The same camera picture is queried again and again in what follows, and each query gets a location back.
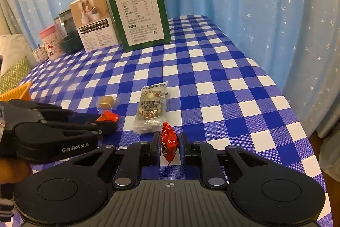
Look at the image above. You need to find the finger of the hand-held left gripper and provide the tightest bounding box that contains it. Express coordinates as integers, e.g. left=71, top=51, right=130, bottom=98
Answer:
left=9, top=99, right=101, bottom=124
left=14, top=121, right=118, bottom=146

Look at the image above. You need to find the person's left hand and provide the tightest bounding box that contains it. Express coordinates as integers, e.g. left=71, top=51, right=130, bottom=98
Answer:
left=0, top=156, right=30, bottom=185

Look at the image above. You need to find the grey cloth with lace trim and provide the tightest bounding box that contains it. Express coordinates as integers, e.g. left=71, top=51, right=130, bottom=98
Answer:
left=317, top=121, right=340, bottom=182

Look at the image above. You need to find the pink printed cup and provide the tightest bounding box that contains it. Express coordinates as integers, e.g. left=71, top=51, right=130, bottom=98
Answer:
left=38, top=24, right=64, bottom=61

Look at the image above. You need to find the clear-wrapped brown candy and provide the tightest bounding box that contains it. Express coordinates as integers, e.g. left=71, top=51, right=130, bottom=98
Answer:
left=97, top=95, right=121, bottom=110

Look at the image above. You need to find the grey curtain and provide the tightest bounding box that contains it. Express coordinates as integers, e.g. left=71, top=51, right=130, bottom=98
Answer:
left=0, top=0, right=16, bottom=39

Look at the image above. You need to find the orange plastic bin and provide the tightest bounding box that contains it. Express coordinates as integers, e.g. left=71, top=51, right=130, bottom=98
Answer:
left=0, top=82, right=33, bottom=102

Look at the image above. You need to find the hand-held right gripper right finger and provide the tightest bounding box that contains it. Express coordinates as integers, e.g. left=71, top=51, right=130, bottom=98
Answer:
left=178, top=132, right=269, bottom=189

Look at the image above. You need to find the blue white checked tablecloth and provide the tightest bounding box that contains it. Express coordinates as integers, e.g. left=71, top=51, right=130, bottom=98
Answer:
left=18, top=14, right=327, bottom=217

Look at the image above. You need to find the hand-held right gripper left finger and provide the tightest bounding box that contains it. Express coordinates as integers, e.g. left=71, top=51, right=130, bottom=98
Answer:
left=73, top=131, right=162, bottom=190

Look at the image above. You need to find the red orange snack packet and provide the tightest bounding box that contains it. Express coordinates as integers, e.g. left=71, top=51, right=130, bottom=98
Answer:
left=96, top=111, right=119, bottom=124

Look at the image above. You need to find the small white printed cup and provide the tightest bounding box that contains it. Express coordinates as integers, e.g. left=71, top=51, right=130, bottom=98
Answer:
left=32, top=44, right=49, bottom=63

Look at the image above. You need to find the white pillow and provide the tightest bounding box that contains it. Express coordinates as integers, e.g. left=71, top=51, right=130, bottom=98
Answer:
left=0, top=34, right=30, bottom=76

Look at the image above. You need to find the dark green glass jar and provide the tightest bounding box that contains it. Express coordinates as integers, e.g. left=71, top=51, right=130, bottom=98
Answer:
left=54, top=10, right=83, bottom=54

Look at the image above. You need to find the green cardboard box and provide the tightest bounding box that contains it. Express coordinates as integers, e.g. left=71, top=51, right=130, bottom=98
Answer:
left=103, top=0, right=172, bottom=53

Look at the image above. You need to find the green zigzag pillow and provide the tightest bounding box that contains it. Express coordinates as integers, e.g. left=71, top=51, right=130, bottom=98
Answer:
left=0, top=55, right=35, bottom=96

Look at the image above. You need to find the clear snack packet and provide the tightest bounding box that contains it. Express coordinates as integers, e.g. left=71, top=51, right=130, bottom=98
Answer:
left=132, top=81, right=168, bottom=134

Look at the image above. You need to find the white cardboard box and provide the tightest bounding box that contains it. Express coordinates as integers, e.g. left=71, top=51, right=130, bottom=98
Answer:
left=69, top=0, right=120, bottom=53

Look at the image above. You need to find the small red crinkled snack packet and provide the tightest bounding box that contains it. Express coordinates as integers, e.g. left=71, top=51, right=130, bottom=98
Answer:
left=161, top=121, right=179, bottom=165

